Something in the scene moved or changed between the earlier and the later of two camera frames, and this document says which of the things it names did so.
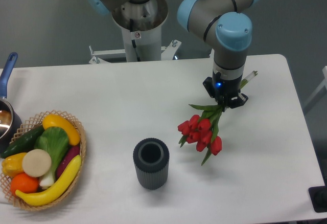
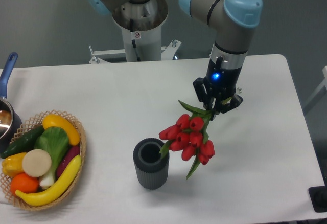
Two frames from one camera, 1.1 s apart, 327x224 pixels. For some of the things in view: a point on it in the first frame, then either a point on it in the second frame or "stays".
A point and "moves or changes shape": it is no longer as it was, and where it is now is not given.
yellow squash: x=52 y=120 stays
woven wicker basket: x=31 y=124 stays
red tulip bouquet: x=203 y=131 moves or changes shape
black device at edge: x=318 y=197 stays
